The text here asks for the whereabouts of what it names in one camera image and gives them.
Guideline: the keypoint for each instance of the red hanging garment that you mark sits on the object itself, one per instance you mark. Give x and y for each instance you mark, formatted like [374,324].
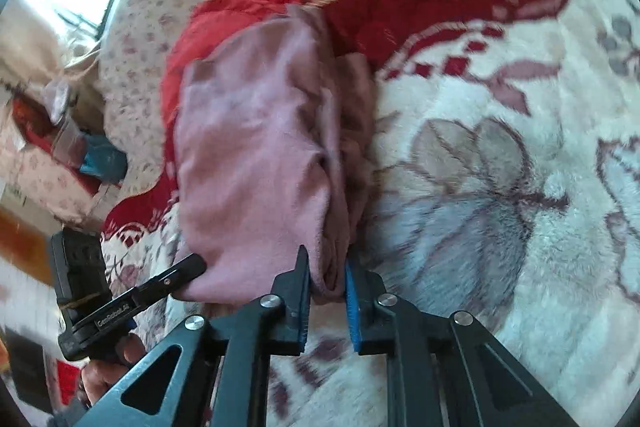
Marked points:
[30,122]

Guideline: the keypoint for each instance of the person's left hand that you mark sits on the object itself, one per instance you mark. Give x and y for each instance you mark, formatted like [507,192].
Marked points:
[112,367]

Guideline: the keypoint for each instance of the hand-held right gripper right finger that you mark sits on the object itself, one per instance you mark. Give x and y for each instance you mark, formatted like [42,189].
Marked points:
[353,307]

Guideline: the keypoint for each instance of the pink long-sleeved shirt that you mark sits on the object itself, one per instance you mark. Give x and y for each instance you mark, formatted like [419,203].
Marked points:
[250,157]

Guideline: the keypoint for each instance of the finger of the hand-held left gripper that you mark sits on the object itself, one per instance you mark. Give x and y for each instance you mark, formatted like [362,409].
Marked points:
[167,279]

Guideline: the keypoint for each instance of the beige curtain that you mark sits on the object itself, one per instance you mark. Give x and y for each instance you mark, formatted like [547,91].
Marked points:
[35,42]

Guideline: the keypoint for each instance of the pink floral cover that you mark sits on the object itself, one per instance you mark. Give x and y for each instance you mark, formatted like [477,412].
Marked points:
[45,187]

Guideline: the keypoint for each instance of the pale pink cloth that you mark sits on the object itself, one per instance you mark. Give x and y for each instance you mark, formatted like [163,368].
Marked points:
[57,99]

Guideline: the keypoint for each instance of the red and white patterned blanket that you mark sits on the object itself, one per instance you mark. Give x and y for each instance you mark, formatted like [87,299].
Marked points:
[475,232]

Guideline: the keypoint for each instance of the teal cloth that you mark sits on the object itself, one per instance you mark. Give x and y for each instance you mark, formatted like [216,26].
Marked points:
[102,159]

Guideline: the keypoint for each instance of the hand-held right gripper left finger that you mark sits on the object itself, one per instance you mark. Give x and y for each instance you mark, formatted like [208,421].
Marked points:
[304,307]

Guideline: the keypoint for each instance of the red ruffled cloth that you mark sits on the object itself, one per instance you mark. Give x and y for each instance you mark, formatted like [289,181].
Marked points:
[200,32]

